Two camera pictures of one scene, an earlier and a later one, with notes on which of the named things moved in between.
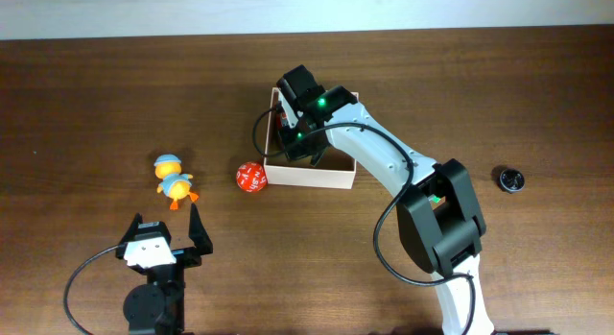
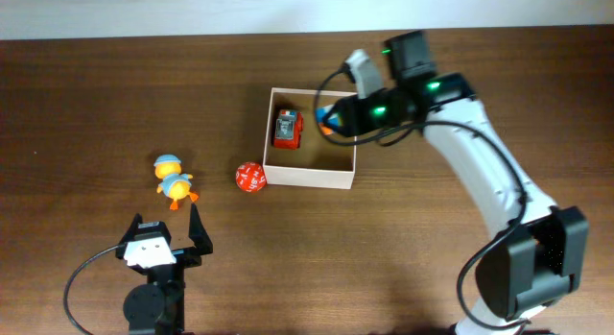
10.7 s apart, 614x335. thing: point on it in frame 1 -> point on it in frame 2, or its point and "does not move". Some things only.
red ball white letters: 251,177 does not move
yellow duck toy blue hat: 175,184 does not move
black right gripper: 292,150 -> 354,114
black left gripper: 193,255 does not move
